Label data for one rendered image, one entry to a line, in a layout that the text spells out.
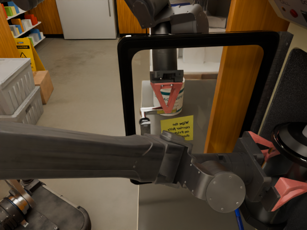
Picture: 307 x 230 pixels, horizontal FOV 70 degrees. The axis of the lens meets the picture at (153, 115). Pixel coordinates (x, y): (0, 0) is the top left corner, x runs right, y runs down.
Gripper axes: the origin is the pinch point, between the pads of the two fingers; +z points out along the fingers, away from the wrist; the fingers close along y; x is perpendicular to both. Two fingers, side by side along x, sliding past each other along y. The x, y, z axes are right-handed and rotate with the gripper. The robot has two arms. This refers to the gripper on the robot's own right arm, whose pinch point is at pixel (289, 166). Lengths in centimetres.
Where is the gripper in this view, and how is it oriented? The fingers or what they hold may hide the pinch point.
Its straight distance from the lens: 49.8
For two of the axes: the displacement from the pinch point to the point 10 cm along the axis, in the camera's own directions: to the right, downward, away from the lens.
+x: -0.7, 8.1, 5.8
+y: -1.0, -5.9, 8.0
